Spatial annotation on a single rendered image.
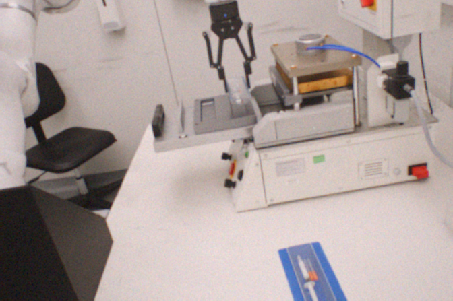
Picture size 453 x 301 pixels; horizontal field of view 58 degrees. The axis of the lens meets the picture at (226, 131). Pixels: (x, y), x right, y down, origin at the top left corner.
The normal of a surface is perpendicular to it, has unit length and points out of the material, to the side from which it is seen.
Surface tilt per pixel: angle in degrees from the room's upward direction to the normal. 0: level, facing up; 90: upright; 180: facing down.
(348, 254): 0
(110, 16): 90
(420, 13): 90
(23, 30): 74
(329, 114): 90
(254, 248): 0
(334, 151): 90
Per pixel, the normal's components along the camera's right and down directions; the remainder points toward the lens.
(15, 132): 0.92, -0.22
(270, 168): 0.06, 0.41
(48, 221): 0.99, -0.16
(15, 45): 0.36, 0.57
